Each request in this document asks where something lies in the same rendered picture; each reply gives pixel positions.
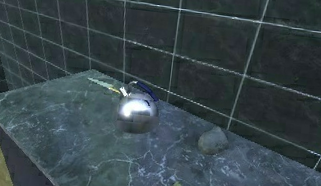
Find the dark marble kitchen counter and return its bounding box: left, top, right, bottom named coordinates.
left=0, top=58, right=321, bottom=186

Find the chrome kettle with blue handle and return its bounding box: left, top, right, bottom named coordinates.
left=113, top=78, right=165, bottom=137

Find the silver knife with yellow handle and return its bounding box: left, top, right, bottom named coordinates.
left=85, top=77, right=124, bottom=96

